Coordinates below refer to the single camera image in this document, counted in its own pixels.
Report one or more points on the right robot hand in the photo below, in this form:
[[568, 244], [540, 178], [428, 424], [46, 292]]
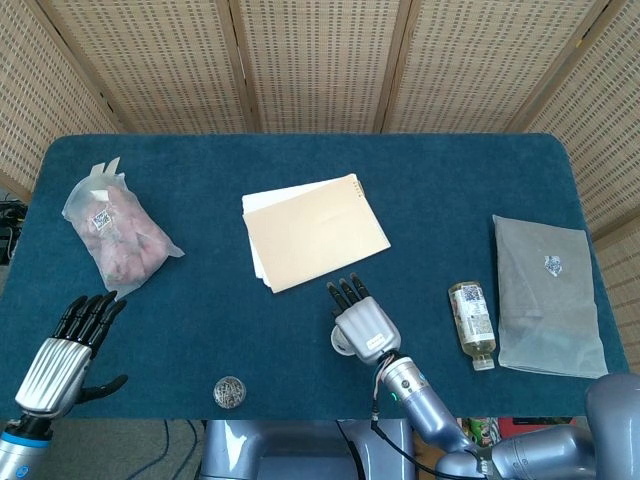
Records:
[[367, 327]]

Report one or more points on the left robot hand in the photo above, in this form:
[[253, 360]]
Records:
[[55, 365]]

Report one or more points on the white cup blue flowers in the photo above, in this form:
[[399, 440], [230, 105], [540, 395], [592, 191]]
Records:
[[341, 337]]

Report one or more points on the white cup green flowers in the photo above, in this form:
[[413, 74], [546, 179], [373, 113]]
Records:
[[345, 352]]

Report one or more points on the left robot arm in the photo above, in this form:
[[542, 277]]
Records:
[[20, 450]]

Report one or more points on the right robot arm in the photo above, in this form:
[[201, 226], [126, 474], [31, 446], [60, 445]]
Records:
[[450, 430]]

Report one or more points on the tan spiral notebook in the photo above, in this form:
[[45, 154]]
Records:
[[320, 235]]

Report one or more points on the clear bottle floral label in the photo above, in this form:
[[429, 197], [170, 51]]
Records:
[[472, 320]]

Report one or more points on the black equipment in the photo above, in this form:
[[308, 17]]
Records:
[[7, 240]]

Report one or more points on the blue tablecloth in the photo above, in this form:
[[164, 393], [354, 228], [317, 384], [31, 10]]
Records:
[[225, 325]]

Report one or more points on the clear bag pink contents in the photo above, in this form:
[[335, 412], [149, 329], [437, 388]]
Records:
[[120, 235]]

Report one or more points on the grey robot torso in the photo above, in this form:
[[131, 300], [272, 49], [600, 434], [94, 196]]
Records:
[[280, 450]]

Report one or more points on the clear box of paper clips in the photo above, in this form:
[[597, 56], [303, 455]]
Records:
[[230, 392]]

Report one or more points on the green printed package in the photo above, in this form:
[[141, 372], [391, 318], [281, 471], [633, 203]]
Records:
[[480, 432]]

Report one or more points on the grey plastic pouch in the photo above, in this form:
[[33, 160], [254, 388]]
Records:
[[545, 300]]

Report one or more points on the red box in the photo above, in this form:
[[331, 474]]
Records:
[[535, 427]]

